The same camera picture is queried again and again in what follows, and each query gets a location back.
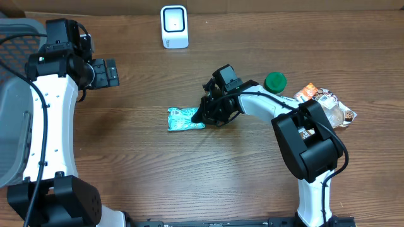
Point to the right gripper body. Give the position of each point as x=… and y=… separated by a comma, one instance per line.
x=218, y=110

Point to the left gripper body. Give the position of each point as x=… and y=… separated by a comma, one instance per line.
x=103, y=73

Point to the teal tissue packet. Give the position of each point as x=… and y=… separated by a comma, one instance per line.
x=179, y=119

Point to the green lid jar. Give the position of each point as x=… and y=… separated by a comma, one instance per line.
x=275, y=82

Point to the orange snack packet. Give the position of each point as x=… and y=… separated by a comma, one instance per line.
x=306, y=93

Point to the brown PanTree snack bag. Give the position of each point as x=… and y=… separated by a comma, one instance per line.
x=336, y=112

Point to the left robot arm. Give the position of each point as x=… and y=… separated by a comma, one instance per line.
x=45, y=70

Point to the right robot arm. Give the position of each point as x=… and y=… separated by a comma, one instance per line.
x=308, y=144

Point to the white barcode scanner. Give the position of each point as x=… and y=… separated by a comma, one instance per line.
x=174, y=27

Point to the grey plastic shopping basket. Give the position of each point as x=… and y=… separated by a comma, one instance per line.
x=19, y=144

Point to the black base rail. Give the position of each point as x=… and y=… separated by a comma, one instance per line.
x=214, y=224

